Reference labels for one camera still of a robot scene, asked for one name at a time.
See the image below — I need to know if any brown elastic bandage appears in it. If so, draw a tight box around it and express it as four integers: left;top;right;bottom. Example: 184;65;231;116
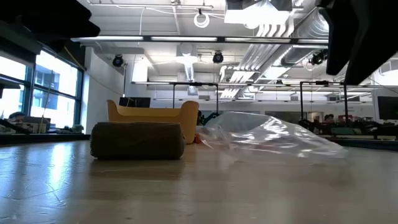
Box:
90;121;187;161

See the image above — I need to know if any silver ribbed air duct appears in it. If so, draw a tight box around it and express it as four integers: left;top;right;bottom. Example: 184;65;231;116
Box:
254;9;330;82

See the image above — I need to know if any yellow plastic bin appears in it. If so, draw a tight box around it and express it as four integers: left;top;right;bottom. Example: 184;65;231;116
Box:
106;99;200;145

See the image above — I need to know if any black background station frame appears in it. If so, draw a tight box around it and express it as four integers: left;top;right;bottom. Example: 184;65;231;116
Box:
172;82;220;114
299;80;349;123

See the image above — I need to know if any white ceiling duct fitting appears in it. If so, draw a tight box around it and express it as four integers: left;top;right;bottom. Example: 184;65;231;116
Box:
176;42;200;82

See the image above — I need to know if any large window with frame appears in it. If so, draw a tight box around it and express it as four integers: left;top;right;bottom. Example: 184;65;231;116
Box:
0;49;85;131

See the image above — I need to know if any clear plastic zip bag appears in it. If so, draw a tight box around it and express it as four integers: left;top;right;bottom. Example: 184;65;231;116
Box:
198;111;348;160

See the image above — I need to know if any black aluminium frame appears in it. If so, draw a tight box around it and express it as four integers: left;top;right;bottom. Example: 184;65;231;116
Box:
0;133;398;151

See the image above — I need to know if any yellow cable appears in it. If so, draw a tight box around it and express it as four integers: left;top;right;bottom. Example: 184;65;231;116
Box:
39;46;86;134

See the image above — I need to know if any black ceiling spotlight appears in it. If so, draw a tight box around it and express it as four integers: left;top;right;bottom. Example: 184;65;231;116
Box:
212;50;224;65
111;54;124;68
310;49;329;66

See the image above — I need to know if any small potted plant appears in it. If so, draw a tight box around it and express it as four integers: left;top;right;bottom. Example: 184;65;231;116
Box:
63;124;85;134

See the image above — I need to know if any black computer monitor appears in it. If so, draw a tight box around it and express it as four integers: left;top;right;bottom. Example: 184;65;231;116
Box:
377;95;398;121
118;96;152;108

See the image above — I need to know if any long ceiling light bar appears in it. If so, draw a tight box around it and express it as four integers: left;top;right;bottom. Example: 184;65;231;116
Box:
70;35;330;44

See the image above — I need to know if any white coiled cable ring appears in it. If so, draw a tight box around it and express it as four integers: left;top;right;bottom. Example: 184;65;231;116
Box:
193;11;211;29

